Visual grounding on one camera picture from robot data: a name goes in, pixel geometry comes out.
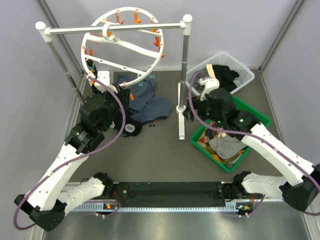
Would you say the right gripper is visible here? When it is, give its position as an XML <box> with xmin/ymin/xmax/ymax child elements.
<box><xmin>183</xmin><ymin>94</ymin><xmax>225</xmax><ymax>125</ymax></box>

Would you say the white round clip hanger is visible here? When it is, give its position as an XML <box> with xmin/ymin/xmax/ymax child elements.
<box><xmin>81</xmin><ymin>7</ymin><xmax>166</xmax><ymax>87</ymax></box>

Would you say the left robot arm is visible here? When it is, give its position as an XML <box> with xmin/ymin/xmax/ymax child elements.
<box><xmin>13</xmin><ymin>85</ymin><xmax>131</xmax><ymax>232</ymax></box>

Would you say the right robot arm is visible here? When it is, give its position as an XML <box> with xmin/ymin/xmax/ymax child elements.
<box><xmin>185</xmin><ymin>88</ymin><xmax>320</xmax><ymax>212</ymax></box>

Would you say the pile of socks in bin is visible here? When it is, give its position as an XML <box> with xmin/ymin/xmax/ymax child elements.
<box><xmin>196</xmin><ymin>127</ymin><xmax>248</xmax><ymax>167</ymax></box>

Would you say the orange clothespin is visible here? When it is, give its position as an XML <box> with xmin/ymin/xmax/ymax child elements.
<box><xmin>129</xmin><ymin>93</ymin><xmax>135</xmax><ymax>101</ymax></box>

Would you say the blue cloth on floor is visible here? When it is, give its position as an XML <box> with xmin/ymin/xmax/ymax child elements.
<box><xmin>125</xmin><ymin>78</ymin><xmax>173</xmax><ymax>126</ymax></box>

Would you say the grey cloth in basket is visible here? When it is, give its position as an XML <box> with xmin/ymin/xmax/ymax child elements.
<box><xmin>191</xmin><ymin>76</ymin><xmax>205</xmax><ymax>96</ymax></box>

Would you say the black cloth in basket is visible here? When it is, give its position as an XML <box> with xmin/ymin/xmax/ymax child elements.
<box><xmin>212</xmin><ymin>65</ymin><xmax>240</xmax><ymax>93</ymax></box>

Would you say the white plastic laundry basket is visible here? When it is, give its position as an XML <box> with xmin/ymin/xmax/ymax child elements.
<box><xmin>186</xmin><ymin>52</ymin><xmax>255</xmax><ymax>95</ymax></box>

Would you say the green plastic bin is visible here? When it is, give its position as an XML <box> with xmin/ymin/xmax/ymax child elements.
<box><xmin>190</xmin><ymin>96</ymin><xmax>272</xmax><ymax>173</ymax></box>

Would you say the white metal drying rack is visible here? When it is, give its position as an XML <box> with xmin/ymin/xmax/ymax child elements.
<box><xmin>35</xmin><ymin>14</ymin><xmax>193</xmax><ymax>140</ymax></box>

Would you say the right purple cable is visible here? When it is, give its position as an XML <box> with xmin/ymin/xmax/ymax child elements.
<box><xmin>187</xmin><ymin>71</ymin><xmax>320</xmax><ymax>218</ymax></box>

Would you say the purple cable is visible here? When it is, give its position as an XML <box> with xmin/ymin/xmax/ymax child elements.
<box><xmin>187</xmin><ymin>71</ymin><xmax>320</xmax><ymax>218</ymax></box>
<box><xmin>13</xmin><ymin>76</ymin><xmax>126</xmax><ymax>230</ymax></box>

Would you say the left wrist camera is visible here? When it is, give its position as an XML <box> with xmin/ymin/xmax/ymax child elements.
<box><xmin>86</xmin><ymin>70</ymin><xmax>118</xmax><ymax>94</ymax></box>

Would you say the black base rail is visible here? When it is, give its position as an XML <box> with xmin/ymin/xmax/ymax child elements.
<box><xmin>113</xmin><ymin>181</ymin><xmax>242</xmax><ymax>201</ymax></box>

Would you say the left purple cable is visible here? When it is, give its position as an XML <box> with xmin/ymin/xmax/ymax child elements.
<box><xmin>13</xmin><ymin>76</ymin><xmax>126</xmax><ymax>230</ymax></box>

